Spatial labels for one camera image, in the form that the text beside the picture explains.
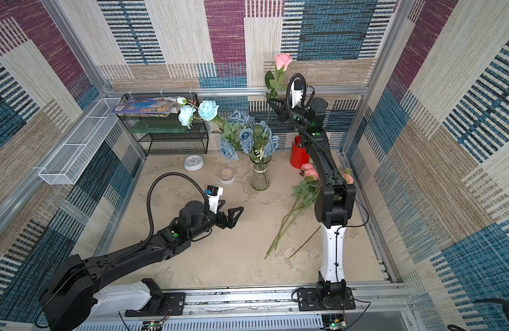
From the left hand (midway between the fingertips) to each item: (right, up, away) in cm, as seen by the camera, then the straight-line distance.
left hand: (235, 205), depth 79 cm
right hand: (+14, +40, +1) cm, 42 cm away
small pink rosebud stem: (+28, -17, +9) cm, 34 cm away
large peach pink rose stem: (+32, +3, +21) cm, 38 cm away
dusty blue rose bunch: (+2, +28, +3) cm, 28 cm away
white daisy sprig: (+10, +19, 0) cm, 21 cm away
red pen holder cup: (+31, +20, +33) cm, 49 cm away
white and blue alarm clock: (-25, +17, +33) cm, 45 cm away
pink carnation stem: (+21, -8, +16) cm, 27 cm away
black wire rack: (-35, +33, +37) cm, 61 cm away
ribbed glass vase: (+10, +9, +30) cm, 33 cm away
